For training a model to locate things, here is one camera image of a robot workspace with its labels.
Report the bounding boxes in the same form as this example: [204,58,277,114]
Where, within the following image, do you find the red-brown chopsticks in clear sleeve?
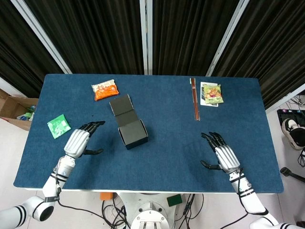
[189,77,201,122]

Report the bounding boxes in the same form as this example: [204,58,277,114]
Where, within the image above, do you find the blue felt table mat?
[13,73,285,194]

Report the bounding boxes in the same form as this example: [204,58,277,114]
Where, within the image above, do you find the orange snack packet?
[91,79,120,102]

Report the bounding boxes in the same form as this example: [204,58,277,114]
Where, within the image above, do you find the black paper box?
[109,94,149,150]

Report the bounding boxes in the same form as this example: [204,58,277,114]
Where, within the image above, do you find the white printed packet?
[200,82,219,107]

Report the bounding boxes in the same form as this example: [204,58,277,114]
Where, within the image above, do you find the green vegetable snack bag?
[202,84,224,104]

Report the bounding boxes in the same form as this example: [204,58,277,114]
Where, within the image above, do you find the black pleated curtain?
[211,0,305,110]
[23,0,145,75]
[152,0,239,77]
[0,0,64,99]

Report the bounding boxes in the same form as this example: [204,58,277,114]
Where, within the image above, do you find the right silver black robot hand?
[200,131,241,173]

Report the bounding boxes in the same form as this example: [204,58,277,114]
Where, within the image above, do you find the black handle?
[280,167,305,184]

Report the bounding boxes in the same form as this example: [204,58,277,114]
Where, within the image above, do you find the green foil packet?
[47,114,72,140]

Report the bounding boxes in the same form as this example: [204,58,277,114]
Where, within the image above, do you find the black cable bundle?
[57,192,250,229]

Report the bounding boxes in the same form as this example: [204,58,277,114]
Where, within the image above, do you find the white frame post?
[205,0,250,77]
[139,0,153,76]
[10,0,72,75]
[265,83,305,114]

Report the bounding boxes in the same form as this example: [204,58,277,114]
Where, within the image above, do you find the brown cardboard box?
[0,88,39,131]

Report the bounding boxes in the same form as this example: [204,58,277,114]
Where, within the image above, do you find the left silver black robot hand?
[63,120,106,159]

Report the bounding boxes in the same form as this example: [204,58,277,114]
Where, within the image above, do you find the black and white shoe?
[282,118,305,151]

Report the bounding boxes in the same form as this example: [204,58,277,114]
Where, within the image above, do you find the green block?
[166,194,183,207]

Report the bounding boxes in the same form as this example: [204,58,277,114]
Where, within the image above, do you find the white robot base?
[118,192,184,229]

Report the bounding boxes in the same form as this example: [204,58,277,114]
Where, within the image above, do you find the black electronic device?
[276,108,303,132]

